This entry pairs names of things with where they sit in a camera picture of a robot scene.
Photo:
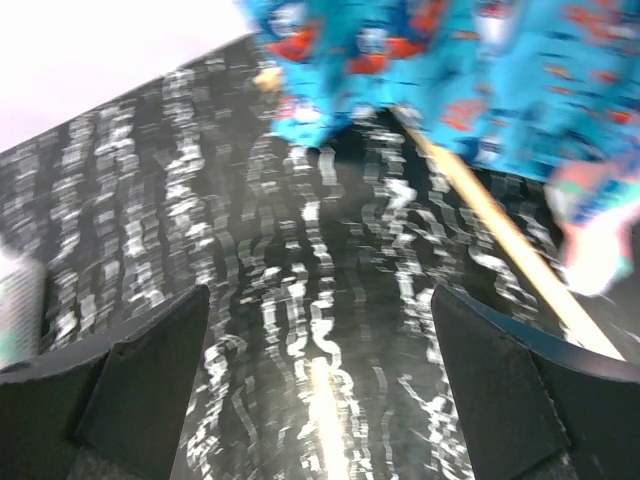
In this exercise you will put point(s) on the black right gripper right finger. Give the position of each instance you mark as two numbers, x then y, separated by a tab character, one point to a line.
533	406

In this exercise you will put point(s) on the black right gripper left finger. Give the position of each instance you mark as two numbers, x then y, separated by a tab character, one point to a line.
122	393

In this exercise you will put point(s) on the white plastic basket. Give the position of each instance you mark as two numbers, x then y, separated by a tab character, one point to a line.
23	283

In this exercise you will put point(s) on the blue shark sock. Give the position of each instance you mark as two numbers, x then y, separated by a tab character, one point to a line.
523	86
340	61

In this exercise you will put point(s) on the wooden drying rack frame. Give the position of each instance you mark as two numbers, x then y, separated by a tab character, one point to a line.
575	320

